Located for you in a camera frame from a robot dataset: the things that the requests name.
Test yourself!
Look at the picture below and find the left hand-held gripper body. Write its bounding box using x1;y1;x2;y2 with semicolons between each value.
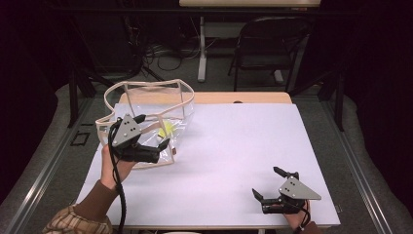
111;113;162;165

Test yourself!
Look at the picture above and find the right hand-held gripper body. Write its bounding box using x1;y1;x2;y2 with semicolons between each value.
261;176;322;215

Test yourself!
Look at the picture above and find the yellow shuttlecock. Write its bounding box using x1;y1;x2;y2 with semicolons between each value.
157;120;176;141

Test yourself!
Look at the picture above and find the clear bag with beige trim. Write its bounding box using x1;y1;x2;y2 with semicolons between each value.
94;78;196;171

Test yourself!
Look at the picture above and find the person's right hand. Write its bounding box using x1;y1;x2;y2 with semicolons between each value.
283;200;312;231

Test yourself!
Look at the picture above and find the person's left hand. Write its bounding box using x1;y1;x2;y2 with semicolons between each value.
99;143;138;192

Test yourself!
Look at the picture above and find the white board sheet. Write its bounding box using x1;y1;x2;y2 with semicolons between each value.
66;102;342;228

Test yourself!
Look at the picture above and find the wooden table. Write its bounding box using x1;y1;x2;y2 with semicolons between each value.
73;91;339;231

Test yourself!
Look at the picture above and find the white desk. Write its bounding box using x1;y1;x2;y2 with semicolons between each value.
178;0;321;84

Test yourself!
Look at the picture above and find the black folding chair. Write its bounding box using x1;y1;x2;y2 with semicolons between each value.
227;16;312;93

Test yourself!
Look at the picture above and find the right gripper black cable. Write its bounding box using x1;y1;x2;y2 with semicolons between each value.
293;198;311;234

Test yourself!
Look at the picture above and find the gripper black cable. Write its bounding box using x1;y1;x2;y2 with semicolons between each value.
107;120;129;234
293;198;311;234

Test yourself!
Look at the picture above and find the black floor socket frame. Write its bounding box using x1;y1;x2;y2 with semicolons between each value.
70;131;92;147

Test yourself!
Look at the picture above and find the black stand post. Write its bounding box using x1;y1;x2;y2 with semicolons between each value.
67;62;80;129

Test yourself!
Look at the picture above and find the metal floor rail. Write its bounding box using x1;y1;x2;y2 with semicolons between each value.
6;97;95;234
319;100;395;234

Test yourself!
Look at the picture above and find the tangle of black cables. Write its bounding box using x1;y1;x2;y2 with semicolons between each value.
123;14;203;73

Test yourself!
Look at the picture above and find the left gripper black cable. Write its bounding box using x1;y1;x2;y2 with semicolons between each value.
107;120;129;234

